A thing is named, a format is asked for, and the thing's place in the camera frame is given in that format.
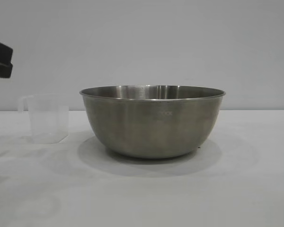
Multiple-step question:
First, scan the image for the clear plastic measuring cup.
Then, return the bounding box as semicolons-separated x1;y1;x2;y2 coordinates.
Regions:
18;93;70;144

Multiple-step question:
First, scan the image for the stainless steel mixing bowl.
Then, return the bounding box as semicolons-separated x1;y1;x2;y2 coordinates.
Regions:
79;84;227;158

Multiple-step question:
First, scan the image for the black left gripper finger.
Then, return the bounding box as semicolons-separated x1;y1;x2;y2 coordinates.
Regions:
0;60;13;79
0;39;14;64

